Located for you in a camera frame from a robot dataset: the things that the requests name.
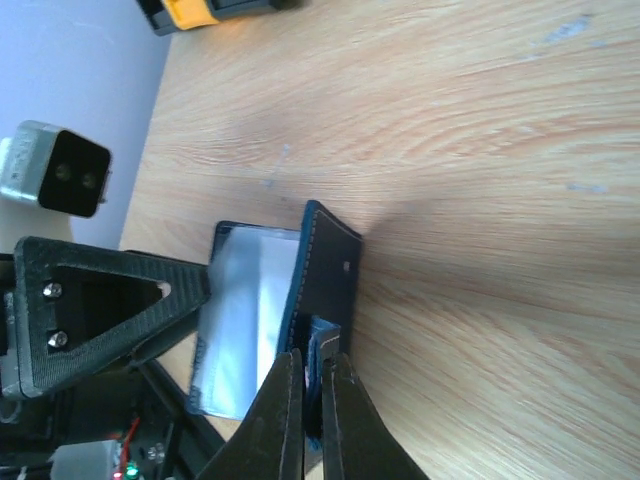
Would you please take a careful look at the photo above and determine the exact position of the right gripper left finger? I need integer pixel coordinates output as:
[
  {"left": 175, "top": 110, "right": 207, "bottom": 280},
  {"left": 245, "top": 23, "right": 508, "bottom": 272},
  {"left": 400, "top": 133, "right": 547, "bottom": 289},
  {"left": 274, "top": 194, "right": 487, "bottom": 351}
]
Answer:
[{"left": 198, "top": 349, "right": 305, "bottom": 480}]

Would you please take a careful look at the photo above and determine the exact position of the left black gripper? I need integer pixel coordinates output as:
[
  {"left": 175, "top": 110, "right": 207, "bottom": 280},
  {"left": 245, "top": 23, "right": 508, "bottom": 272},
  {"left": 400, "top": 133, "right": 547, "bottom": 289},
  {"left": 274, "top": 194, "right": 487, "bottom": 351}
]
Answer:
[{"left": 1, "top": 237, "right": 224, "bottom": 479}]

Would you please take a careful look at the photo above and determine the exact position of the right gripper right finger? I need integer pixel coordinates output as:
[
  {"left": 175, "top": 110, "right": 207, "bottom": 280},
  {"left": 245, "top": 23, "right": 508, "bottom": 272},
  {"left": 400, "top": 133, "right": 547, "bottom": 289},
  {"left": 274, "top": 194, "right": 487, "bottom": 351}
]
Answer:
[{"left": 322, "top": 353, "right": 427, "bottom": 480}]

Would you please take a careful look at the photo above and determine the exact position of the blue leather card holder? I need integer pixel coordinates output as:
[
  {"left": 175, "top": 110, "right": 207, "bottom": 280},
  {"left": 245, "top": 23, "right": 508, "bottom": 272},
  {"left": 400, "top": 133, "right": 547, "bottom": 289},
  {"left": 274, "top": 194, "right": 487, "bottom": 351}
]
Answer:
[{"left": 188, "top": 200, "right": 363, "bottom": 467}]

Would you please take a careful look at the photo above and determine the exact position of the left black storage bin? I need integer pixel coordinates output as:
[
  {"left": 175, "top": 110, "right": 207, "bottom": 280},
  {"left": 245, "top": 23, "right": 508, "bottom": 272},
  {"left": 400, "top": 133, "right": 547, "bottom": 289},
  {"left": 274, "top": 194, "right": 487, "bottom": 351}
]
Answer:
[{"left": 136, "top": 0, "right": 178, "bottom": 36}]

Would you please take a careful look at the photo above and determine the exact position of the black storage bin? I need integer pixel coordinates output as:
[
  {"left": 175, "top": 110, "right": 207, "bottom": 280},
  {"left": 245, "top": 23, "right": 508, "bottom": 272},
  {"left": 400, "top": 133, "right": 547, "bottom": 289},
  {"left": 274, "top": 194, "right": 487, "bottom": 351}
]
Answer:
[
  {"left": 207, "top": 0, "right": 303, "bottom": 21},
  {"left": 136, "top": 0, "right": 178, "bottom": 36}
]

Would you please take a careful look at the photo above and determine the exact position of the yellow storage bin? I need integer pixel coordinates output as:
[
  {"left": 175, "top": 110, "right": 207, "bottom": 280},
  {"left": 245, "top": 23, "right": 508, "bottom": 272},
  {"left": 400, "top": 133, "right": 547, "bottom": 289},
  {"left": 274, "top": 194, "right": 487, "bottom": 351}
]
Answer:
[{"left": 161, "top": 0, "right": 219, "bottom": 31}]

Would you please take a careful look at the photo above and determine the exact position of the right black storage bin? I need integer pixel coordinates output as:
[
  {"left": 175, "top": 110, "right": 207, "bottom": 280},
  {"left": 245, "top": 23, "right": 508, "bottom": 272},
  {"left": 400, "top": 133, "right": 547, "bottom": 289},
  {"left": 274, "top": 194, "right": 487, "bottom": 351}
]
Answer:
[{"left": 207, "top": 0, "right": 303, "bottom": 21}]

